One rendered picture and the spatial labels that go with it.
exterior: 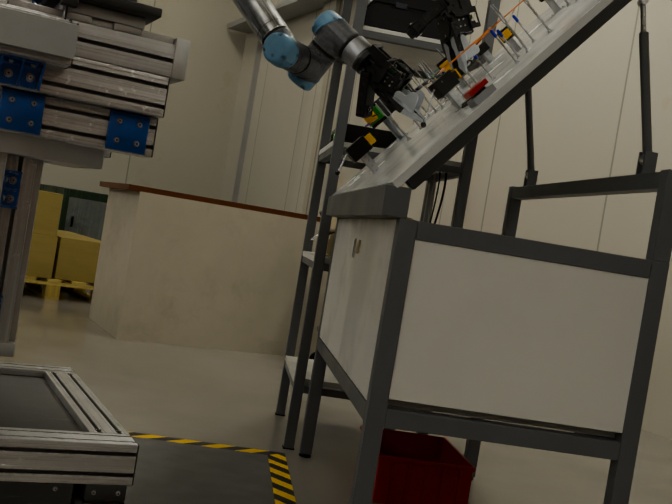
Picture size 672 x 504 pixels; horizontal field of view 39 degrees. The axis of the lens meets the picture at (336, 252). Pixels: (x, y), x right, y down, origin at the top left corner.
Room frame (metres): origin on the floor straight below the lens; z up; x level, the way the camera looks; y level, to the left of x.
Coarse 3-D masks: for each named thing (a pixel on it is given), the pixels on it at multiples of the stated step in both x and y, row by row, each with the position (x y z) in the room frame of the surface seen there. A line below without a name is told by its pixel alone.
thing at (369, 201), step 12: (348, 192) 2.62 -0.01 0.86; (360, 192) 2.37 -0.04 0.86; (372, 192) 2.16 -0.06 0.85; (384, 192) 1.99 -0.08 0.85; (396, 192) 1.98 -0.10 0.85; (408, 192) 1.98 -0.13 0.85; (336, 204) 2.87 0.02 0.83; (348, 204) 2.57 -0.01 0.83; (360, 204) 2.33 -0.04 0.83; (372, 204) 2.13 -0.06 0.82; (384, 204) 1.98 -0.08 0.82; (396, 204) 1.98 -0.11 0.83; (408, 204) 1.99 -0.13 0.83; (336, 216) 3.01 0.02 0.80; (348, 216) 2.71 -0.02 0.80; (360, 216) 2.46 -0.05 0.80; (372, 216) 2.26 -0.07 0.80; (384, 216) 2.09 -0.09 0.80; (396, 216) 1.98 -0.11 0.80
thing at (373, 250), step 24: (360, 240) 2.51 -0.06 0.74; (384, 240) 2.14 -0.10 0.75; (360, 264) 2.45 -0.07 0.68; (384, 264) 2.09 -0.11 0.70; (360, 288) 2.38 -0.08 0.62; (384, 288) 2.03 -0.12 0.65; (360, 312) 2.32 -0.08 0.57; (360, 336) 2.25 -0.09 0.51; (360, 360) 2.19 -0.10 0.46; (360, 384) 2.14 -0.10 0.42
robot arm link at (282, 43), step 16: (240, 0) 2.28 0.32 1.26; (256, 0) 2.26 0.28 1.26; (256, 16) 2.25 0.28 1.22; (272, 16) 2.25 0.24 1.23; (256, 32) 2.26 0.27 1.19; (272, 32) 2.23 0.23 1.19; (288, 32) 2.24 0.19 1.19; (272, 48) 2.20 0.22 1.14; (288, 48) 2.19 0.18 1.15; (304, 48) 2.26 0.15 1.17; (272, 64) 2.24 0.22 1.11; (288, 64) 2.22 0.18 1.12; (304, 64) 2.27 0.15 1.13
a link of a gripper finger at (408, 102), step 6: (396, 96) 2.27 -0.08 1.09; (402, 96) 2.26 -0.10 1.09; (408, 96) 2.25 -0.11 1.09; (414, 96) 2.24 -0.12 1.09; (402, 102) 2.26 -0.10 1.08; (408, 102) 2.26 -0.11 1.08; (414, 102) 2.25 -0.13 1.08; (408, 108) 2.26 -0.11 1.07; (414, 108) 2.25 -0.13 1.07; (408, 114) 2.26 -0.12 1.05; (414, 114) 2.26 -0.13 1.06; (420, 120) 2.26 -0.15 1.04
